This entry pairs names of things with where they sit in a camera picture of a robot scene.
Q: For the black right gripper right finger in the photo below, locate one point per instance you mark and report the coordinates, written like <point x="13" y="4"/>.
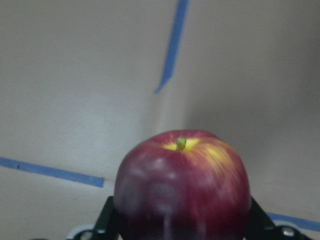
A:
<point x="259" y="225"/>

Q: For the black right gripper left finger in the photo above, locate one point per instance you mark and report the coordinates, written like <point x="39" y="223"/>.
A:
<point x="106" y="227"/>

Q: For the dark red apple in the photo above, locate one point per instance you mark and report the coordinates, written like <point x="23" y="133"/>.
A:
<point x="182" y="185"/>

